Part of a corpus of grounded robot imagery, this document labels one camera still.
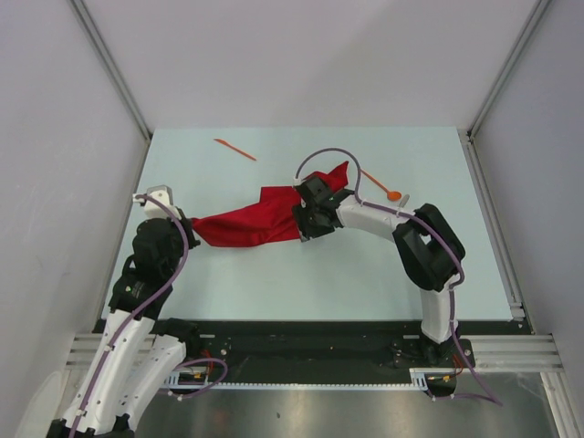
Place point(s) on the orange plastic knife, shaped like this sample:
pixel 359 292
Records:
pixel 233 148

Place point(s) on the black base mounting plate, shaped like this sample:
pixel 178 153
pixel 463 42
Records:
pixel 316 353

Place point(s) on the orange plastic spoon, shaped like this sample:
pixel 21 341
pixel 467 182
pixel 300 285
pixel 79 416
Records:
pixel 392 196

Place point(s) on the aluminium frame post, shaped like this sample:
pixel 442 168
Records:
pixel 525 36
pixel 104 56

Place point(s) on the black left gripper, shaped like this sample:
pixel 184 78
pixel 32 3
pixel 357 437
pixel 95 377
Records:
pixel 187 226

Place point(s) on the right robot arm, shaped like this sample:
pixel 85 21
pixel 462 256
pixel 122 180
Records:
pixel 431 253

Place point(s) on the right aluminium frame post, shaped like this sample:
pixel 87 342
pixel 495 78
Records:
pixel 525 36

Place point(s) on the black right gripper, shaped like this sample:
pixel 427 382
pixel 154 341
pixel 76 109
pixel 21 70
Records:
pixel 306 231

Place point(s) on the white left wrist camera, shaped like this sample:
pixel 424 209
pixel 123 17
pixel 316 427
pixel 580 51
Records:
pixel 157 202

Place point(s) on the white slotted cable duct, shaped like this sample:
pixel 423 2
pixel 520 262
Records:
pixel 415 381

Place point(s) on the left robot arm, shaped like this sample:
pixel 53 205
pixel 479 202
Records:
pixel 118 388

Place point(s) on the left aluminium frame post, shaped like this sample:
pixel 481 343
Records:
pixel 104 56

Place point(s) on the red cloth napkin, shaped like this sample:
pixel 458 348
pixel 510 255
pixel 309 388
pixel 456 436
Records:
pixel 270 220

